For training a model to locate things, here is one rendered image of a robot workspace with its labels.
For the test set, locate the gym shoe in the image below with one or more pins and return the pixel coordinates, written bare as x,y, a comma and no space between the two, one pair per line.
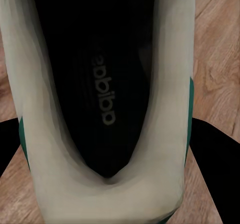
104,93

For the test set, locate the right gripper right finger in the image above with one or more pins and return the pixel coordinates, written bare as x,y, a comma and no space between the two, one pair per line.
218,158

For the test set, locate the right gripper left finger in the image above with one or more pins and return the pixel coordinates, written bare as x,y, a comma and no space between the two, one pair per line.
9,142

